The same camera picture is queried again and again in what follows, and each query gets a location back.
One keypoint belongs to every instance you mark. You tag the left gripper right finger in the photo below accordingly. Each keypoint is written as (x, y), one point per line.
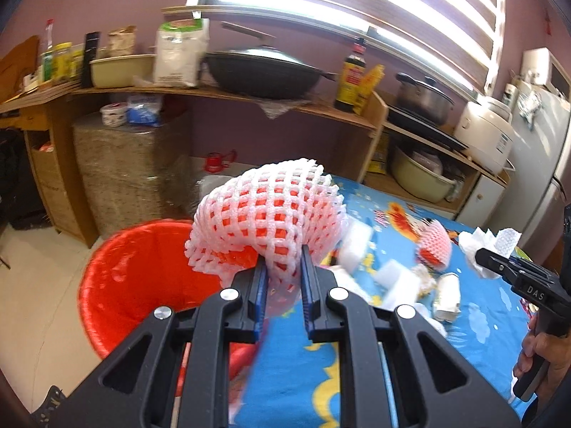
(396, 370)

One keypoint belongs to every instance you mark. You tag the yellow package in cabinet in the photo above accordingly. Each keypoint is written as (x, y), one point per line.
(378, 163)

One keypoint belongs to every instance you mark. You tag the red trash bin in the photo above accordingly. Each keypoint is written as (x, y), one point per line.
(131, 274)

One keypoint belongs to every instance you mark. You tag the clear vinegar bottle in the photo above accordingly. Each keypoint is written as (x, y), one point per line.
(47, 52)

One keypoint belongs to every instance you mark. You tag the white flour bag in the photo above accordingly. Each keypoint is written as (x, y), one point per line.
(180, 47)

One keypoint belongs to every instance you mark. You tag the blue salt bag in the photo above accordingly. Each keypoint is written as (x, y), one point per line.
(144, 109)

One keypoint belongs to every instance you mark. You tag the white refrigerator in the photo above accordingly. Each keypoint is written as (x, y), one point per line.
(534, 202)

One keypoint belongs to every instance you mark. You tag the white pearl rice bag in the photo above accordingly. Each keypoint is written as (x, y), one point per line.
(207, 183)

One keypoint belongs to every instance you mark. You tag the window blinds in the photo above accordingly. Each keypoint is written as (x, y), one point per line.
(458, 40)

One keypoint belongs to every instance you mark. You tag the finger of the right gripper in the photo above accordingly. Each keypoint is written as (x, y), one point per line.
(506, 268)

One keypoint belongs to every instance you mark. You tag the black induction cooktop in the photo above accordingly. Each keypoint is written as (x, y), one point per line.
(417, 125)

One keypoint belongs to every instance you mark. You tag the white tissue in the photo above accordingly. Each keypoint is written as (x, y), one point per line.
(503, 243)

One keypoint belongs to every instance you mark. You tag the small pink foam fruit net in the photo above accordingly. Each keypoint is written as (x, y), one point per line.
(434, 247)

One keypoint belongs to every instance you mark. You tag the yellow snack packet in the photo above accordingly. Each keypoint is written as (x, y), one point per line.
(367, 85)

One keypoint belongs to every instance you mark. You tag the yellow jar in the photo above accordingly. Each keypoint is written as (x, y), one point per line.
(62, 62)

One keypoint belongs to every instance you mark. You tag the white microwave oven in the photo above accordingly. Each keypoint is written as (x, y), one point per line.
(540, 67)

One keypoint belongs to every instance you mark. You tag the yellow scrub sponge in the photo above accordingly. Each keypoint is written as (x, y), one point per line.
(427, 281)

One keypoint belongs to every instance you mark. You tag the cream basin in cabinet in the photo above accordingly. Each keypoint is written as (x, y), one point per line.
(419, 180)

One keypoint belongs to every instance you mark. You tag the white foam block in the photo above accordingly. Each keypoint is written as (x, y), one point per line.
(401, 285)
(354, 244)

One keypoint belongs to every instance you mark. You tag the white rice cooker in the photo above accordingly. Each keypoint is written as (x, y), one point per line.
(485, 128)

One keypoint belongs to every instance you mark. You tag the black thermos bottle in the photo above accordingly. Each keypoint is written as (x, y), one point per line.
(91, 44)

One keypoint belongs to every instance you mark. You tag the wooden kitchen shelf unit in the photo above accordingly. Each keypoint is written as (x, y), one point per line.
(343, 143)

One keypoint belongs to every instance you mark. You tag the cream basin on shelf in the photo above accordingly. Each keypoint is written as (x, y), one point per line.
(121, 71)

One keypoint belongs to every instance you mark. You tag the red capped oil jug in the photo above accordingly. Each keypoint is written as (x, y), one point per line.
(215, 163)

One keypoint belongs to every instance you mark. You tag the white cabinet door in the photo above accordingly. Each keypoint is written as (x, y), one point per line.
(481, 203)

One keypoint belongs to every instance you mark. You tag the large pink foam fruit net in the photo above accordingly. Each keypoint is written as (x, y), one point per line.
(272, 212)

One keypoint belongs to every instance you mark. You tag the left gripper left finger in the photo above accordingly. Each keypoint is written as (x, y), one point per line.
(174, 365)

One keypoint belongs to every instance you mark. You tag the black wok with lid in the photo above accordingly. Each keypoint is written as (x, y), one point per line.
(262, 71)

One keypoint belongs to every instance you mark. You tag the wrapped woven box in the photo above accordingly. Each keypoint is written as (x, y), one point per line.
(132, 174)

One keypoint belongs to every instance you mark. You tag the dark soy sauce bottle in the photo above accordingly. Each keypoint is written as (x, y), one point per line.
(350, 77)

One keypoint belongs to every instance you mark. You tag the person's right hand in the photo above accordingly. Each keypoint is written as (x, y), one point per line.
(555, 350)

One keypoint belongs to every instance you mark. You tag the brown paper bag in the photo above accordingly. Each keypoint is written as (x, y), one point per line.
(122, 41)

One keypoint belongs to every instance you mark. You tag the small white tub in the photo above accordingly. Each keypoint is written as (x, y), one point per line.
(115, 114)

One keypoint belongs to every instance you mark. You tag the steel cooking pot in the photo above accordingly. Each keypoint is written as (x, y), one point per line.
(423, 98)

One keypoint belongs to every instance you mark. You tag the blue cartoon tablecloth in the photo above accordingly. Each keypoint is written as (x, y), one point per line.
(295, 382)

